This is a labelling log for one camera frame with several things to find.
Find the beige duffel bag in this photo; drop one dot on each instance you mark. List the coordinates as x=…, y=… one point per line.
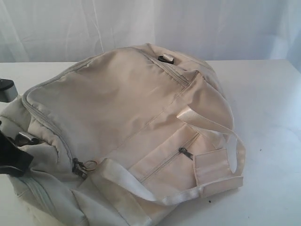
x=122, y=138

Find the white sheer curtain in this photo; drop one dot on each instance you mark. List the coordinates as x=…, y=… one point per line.
x=70, y=30

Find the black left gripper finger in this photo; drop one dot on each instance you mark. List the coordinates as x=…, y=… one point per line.
x=13, y=160

